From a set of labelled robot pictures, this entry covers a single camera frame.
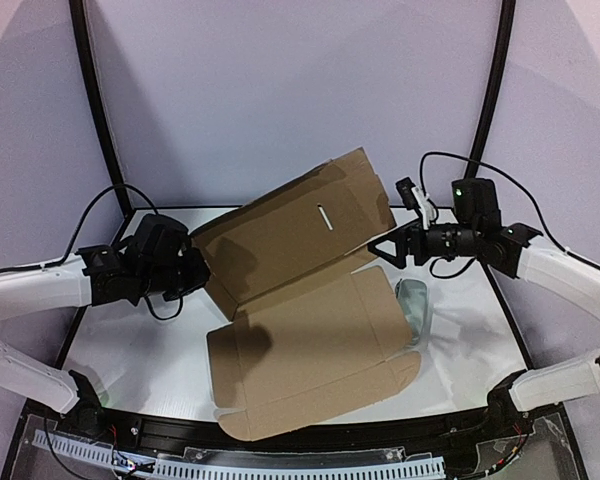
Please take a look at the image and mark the brown cardboard box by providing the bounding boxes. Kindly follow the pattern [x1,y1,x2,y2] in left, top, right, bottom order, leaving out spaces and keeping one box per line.
[192,148,421,442]

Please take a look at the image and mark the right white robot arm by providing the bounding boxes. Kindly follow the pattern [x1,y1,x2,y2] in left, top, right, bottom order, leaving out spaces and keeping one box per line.
[367,178,600,427]

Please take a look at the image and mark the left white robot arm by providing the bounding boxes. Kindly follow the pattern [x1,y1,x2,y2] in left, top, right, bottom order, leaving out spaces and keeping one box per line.
[0,214,210,435]

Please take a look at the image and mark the pale green glasses case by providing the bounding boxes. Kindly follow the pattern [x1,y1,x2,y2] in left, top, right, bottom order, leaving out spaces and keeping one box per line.
[395,279,432,350]

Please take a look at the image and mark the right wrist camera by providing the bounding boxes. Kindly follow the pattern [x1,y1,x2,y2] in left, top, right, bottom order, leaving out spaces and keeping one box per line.
[396,177,438,230]

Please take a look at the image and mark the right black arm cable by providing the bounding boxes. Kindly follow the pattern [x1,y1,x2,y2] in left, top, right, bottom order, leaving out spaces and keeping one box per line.
[418,151,574,279]

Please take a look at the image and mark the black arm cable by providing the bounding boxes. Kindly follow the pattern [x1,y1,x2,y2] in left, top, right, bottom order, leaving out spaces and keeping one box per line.
[418,151,574,279]
[62,183,186,321]

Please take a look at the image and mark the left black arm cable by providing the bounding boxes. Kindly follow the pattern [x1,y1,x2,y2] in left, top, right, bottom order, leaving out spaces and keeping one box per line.
[62,183,186,321]

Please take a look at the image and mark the black front frame rail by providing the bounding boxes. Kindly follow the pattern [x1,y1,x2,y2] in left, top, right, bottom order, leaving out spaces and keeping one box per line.
[104,408,484,454]

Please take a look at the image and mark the white slotted cable duct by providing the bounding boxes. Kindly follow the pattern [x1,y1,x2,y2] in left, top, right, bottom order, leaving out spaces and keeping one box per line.
[24,428,446,480]

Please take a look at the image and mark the right black frame post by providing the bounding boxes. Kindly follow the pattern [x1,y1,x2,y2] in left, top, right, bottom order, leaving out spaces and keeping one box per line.
[469,0,516,162]

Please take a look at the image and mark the black frame post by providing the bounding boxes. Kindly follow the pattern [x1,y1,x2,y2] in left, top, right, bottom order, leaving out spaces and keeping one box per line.
[68,0,124,185]
[469,0,516,162]

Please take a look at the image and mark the left black frame post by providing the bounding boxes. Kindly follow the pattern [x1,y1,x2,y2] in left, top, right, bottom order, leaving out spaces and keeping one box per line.
[68,0,124,185]

